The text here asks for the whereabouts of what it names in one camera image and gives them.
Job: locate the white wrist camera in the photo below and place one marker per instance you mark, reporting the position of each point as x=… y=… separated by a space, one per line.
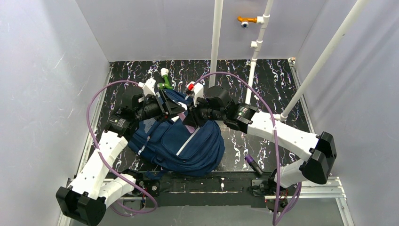
x=196 y=91
x=148 y=87

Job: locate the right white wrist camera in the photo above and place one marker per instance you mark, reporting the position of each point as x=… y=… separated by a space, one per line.
x=196 y=91

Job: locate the green white pipe fitting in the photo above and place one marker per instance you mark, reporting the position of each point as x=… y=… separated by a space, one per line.
x=166 y=84

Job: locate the navy blue student backpack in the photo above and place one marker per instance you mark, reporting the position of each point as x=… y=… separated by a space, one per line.
x=170 y=145

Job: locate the orange tap on pipe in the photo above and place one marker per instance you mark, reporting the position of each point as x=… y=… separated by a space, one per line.
x=245 y=21

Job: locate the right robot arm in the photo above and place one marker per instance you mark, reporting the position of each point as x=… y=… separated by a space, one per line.
x=317 y=153

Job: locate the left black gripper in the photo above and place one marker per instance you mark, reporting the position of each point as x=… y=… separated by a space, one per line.
x=164 y=104

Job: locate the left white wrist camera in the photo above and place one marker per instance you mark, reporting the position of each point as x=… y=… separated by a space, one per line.
x=148 y=87

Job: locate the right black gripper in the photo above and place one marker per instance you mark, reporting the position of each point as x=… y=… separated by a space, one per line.
x=195 y=113

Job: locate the pink highlighter pen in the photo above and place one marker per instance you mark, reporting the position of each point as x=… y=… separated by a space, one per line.
x=182 y=117

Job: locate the black marker pen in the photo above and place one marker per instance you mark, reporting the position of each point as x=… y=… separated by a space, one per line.
x=253 y=164

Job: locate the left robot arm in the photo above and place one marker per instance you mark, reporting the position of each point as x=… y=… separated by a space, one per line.
x=97 y=186

